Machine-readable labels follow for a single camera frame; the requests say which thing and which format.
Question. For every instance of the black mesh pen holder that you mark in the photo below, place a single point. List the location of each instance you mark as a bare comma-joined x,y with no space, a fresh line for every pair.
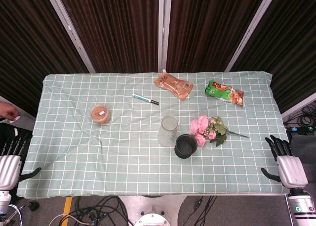
185,149

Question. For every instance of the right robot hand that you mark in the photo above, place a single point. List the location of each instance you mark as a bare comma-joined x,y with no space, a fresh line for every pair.
291,171

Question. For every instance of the pink artificial flower bouquet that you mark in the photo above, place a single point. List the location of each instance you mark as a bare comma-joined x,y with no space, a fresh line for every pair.
200,124

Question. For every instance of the green checked tablecloth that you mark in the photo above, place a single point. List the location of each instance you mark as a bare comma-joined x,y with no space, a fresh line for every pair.
123,166

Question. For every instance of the orange spouted sauce pouch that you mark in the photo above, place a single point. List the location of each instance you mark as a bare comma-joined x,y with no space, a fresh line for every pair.
174,85

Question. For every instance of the black power strip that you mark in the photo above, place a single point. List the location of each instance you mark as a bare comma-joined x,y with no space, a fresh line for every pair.
302,129

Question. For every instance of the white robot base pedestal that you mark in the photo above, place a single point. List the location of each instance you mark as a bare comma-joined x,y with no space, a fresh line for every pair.
150,211

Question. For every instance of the frosted glass cup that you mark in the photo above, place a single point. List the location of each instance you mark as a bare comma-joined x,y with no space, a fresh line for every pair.
168,133

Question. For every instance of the aluminium frame post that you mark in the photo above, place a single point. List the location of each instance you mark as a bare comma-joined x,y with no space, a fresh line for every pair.
164,30
71,33
251,33

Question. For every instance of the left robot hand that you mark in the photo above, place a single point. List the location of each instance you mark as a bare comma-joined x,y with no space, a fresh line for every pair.
8,171

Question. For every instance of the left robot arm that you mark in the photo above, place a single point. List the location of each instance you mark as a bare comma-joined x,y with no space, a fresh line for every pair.
4,201

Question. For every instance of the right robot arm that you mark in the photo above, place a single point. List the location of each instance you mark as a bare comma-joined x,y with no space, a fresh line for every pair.
300,206

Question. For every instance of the clear jar of orange rings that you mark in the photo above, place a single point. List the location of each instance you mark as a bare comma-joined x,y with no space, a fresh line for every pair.
100,115

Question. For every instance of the person's bare hand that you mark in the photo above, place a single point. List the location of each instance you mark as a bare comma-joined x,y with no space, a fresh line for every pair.
7,111

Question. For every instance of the green snack bag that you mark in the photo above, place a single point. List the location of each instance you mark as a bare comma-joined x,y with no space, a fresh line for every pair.
222,91

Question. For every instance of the green white marker pen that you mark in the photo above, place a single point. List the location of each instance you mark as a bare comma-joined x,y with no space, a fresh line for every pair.
142,98

